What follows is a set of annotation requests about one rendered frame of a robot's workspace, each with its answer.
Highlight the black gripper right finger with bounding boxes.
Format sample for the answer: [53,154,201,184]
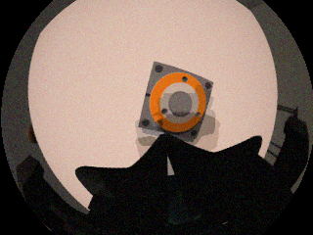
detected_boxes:
[164,133,262,216]

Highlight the orange round plate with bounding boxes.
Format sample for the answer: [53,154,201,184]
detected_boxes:
[149,71,206,132]

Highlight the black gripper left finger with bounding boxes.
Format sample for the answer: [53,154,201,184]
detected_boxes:
[75,133,169,223]

